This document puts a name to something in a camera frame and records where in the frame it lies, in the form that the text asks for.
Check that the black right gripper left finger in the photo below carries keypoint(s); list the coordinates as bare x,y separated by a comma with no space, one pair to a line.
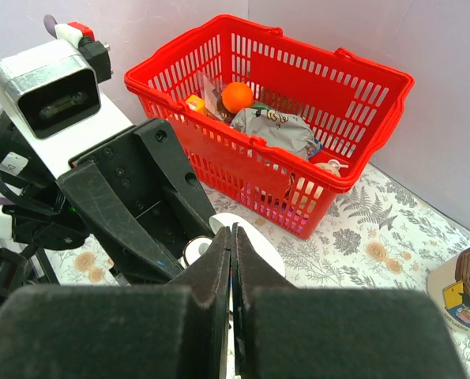
175,330

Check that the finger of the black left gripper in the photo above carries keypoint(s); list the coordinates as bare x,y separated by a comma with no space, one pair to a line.
177,179

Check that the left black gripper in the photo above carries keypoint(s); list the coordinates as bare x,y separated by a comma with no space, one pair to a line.
109,195

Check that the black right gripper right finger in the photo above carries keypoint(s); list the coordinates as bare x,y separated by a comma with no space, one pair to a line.
282,331

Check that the white square case with screen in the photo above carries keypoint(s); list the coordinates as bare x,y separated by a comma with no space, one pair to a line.
246,236

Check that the small orange box in basket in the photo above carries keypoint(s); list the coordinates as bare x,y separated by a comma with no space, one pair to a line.
196,103

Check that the orange fruit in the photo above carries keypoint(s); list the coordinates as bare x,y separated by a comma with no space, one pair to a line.
237,96

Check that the grey crumpled snack bag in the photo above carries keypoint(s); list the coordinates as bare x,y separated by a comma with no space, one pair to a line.
282,130

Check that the brown topped paper roll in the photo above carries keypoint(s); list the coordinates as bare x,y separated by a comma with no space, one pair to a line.
449,287

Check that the red plastic shopping basket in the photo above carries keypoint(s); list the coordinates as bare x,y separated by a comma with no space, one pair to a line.
352,106

